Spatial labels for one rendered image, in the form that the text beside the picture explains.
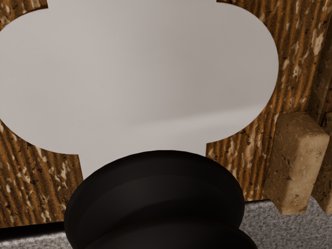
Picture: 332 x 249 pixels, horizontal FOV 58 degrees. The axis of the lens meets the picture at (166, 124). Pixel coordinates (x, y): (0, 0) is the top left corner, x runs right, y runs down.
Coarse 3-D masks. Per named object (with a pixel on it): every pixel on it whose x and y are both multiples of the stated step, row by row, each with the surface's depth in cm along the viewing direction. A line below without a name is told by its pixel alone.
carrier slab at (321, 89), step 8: (328, 32) 16; (328, 40) 16; (328, 48) 16; (320, 56) 17; (328, 56) 16; (320, 64) 17; (328, 64) 16; (320, 72) 17; (328, 72) 16; (320, 80) 17; (328, 80) 16; (312, 88) 18; (320, 88) 17; (328, 88) 17; (312, 96) 18; (320, 96) 17; (328, 96) 17; (312, 104) 18; (320, 104) 17; (328, 104) 17; (312, 112) 18; (320, 112) 17; (328, 112) 17; (320, 120) 18
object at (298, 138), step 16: (304, 112) 17; (288, 128) 16; (304, 128) 15; (320, 128) 15; (288, 144) 16; (304, 144) 15; (320, 144) 15; (272, 160) 18; (288, 160) 16; (304, 160) 16; (320, 160) 16; (272, 176) 18; (288, 176) 16; (304, 176) 16; (272, 192) 18; (288, 192) 17; (304, 192) 17; (288, 208) 17; (304, 208) 18
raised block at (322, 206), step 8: (328, 120) 17; (328, 128) 17; (328, 144) 17; (328, 152) 17; (328, 160) 17; (320, 168) 18; (328, 168) 17; (320, 176) 18; (328, 176) 17; (320, 184) 18; (328, 184) 18; (312, 192) 19; (320, 192) 18; (328, 192) 18; (320, 200) 18; (328, 200) 18; (328, 208) 18
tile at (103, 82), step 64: (64, 0) 12; (128, 0) 12; (192, 0) 12; (0, 64) 13; (64, 64) 13; (128, 64) 14; (192, 64) 14; (256, 64) 14; (64, 128) 15; (128, 128) 15; (192, 128) 16
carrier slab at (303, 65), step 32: (0, 0) 12; (32, 0) 12; (224, 0) 13; (256, 0) 14; (288, 0) 14; (320, 0) 14; (288, 32) 15; (320, 32) 15; (288, 64) 16; (288, 96) 17; (0, 128) 15; (256, 128) 17; (0, 160) 16; (32, 160) 16; (64, 160) 17; (224, 160) 18; (256, 160) 19; (0, 192) 17; (32, 192) 18; (64, 192) 18; (256, 192) 20; (0, 224) 19; (32, 224) 19
